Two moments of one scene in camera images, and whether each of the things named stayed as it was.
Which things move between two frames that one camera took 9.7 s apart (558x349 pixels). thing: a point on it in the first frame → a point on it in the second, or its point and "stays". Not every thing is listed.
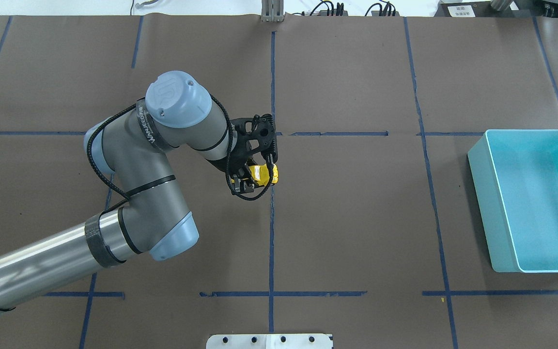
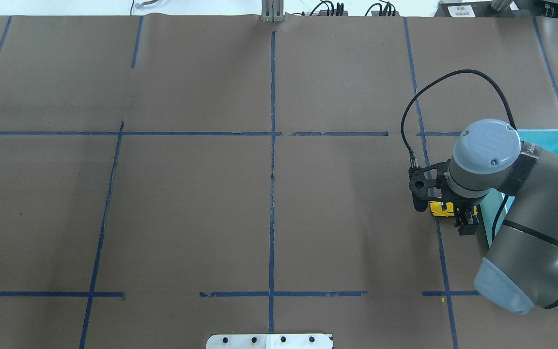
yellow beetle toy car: (260, 173) → (445, 209)
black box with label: (474, 9) stays
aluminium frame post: (272, 10) stays
